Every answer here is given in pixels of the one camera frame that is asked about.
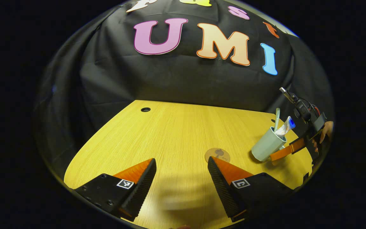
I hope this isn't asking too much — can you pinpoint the round brown coaster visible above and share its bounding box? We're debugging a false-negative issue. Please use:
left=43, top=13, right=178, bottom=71
left=205, top=148, right=231, bottom=164

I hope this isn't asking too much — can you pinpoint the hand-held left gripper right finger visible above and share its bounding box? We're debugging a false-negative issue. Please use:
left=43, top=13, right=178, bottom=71
left=207, top=156, right=298, bottom=222

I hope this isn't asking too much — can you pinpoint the pale green toothbrush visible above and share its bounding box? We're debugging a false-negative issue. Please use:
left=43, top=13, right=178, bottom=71
left=273, top=108, right=281, bottom=132

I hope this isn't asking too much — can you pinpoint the wooden desktop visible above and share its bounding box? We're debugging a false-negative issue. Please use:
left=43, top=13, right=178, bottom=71
left=64, top=100, right=313, bottom=229

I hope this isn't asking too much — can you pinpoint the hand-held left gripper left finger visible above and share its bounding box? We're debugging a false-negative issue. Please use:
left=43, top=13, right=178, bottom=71
left=73, top=158, right=157, bottom=222

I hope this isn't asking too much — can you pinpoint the white toothpaste tube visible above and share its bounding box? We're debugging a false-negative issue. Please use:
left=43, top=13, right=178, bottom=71
left=275, top=116, right=296, bottom=138

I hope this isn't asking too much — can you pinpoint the black backdrop cloth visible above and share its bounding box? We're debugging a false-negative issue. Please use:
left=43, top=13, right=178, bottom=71
left=34, top=0, right=334, bottom=178

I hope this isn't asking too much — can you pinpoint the pale blue cup wooden handle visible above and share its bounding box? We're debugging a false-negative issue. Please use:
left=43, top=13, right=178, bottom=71
left=251, top=127, right=288, bottom=162

